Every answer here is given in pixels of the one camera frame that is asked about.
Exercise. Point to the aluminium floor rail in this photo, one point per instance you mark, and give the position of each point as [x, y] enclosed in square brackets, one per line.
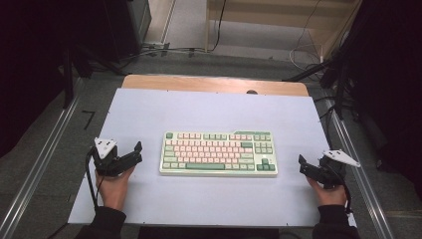
[43, 162]
[361, 179]

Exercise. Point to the dark curtain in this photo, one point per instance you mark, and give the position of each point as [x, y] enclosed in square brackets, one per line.
[30, 66]
[391, 83]

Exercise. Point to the black cabinet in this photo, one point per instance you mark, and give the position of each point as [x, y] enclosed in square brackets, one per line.
[126, 23]

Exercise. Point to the person's right hand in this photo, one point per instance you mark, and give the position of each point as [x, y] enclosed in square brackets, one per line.
[328, 195]

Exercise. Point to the black metal stand post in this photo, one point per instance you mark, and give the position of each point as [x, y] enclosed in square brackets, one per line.
[68, 83]

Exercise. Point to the white board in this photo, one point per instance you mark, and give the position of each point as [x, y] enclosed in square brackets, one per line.
[199, 109]

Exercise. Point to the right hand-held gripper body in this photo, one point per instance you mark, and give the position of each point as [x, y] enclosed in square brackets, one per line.
[333, 176]

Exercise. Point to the person's left hand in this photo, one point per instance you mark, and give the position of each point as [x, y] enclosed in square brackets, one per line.
[114, 191]

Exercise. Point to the person's dark clothing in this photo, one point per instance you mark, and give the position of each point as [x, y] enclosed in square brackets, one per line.
[205, 233]

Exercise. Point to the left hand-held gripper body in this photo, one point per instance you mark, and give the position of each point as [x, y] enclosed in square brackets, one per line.
[105, 162]

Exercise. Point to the green and pink keyboard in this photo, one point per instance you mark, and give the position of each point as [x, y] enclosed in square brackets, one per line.
[212, 149]

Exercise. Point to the wooden shelf unit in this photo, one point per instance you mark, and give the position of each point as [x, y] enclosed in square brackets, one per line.
[265, 20]

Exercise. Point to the power strip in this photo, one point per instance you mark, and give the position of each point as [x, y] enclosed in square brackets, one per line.
[156, 45]

